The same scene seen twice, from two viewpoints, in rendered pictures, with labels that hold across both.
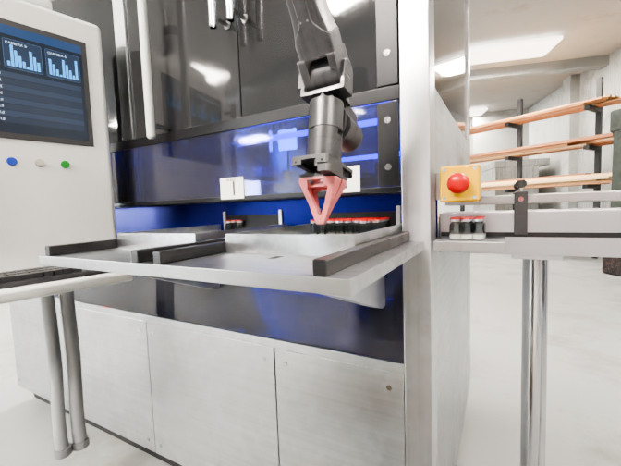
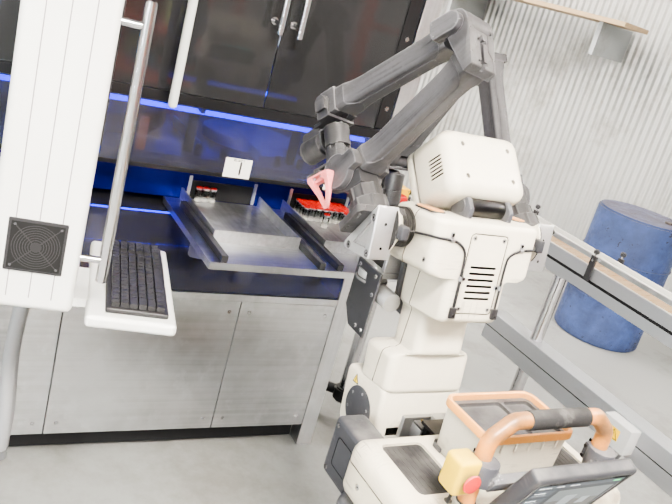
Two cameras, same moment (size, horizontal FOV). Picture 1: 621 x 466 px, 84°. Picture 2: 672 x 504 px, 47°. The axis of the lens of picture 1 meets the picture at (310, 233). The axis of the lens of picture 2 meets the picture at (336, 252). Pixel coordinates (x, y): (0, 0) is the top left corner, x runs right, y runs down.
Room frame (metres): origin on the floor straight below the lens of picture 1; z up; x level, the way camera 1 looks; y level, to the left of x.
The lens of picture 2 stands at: (-0.44, 2.00, 1.61)
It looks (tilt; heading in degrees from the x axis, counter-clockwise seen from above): 19 degrees down; 299
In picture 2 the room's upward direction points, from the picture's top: 16 degrees clockwise
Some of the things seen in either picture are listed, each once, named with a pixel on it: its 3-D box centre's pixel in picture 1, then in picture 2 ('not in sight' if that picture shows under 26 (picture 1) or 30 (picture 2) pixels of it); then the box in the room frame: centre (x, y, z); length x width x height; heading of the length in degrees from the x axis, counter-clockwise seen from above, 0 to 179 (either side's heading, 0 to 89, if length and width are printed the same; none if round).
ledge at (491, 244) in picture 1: (470, 242); not in sight; (0.74, -0.35, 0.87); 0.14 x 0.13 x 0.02; 151
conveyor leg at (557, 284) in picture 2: not in sight; (527, 360); (0.21, -0.84, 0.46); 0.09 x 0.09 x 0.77; 61
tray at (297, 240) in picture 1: (327, 235); (338, 227); (0.73, -0.04, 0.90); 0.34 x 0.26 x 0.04; 151
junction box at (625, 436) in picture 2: not in sight; (618, 433); (-0.22, -0.52, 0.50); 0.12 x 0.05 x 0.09; 151
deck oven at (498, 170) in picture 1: (510, 202); not in sight; (8.16, -4.77, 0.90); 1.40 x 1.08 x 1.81; 167
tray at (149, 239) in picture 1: (211, 234); (238, 217); (0.89, 0.26, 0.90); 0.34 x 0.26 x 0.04; 151
